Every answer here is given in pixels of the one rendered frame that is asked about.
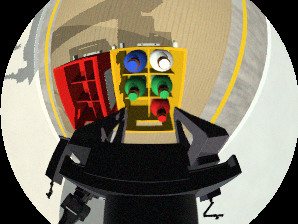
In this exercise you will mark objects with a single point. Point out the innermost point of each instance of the blue bottle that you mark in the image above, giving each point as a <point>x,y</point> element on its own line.
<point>138,61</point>

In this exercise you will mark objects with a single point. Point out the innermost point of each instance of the yellow plastic crate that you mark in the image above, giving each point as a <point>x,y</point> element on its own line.
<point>139,108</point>

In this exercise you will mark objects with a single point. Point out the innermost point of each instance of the red plastic crate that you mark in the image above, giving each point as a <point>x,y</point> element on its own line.
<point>73,85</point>

